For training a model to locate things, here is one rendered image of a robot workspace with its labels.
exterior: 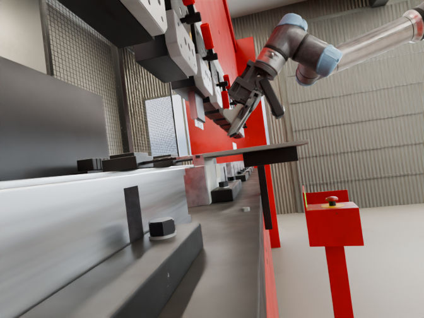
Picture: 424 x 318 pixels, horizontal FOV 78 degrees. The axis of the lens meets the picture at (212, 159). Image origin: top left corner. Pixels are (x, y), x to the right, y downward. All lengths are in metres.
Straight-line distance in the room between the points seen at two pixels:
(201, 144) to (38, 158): 2.21
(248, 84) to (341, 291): 0.77
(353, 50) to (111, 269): 0.87
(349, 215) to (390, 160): 3.94
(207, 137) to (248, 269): 2.75
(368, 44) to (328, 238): 0.60
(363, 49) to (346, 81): 3.87
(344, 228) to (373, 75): 4.13
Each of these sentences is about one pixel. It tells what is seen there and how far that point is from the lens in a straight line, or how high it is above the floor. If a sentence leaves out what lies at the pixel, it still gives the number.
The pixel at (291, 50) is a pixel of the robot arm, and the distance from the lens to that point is 0.79.
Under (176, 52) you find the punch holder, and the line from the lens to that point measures 0.52.
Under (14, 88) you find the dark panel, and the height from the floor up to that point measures 1.26.
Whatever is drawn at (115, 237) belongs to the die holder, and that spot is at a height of 0.92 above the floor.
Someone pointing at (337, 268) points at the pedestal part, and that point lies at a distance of 1.07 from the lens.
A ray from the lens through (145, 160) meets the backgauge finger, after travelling 0.84.
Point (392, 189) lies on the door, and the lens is 4.89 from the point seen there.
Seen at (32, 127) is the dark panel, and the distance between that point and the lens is 0.97.
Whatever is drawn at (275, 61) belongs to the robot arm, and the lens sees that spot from 0.76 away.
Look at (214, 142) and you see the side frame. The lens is 2.95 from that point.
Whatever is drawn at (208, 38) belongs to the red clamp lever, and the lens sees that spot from 0.73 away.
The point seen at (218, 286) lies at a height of 0.87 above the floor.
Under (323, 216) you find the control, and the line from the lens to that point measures 0.94.
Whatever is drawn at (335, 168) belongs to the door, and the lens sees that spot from 4.63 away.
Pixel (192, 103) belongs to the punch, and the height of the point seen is 1.14.
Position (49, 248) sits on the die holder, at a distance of 0.20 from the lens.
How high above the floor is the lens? 0.97
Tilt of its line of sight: 1 degrees up
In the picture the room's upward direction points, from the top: 7 degrees counter-clockwise
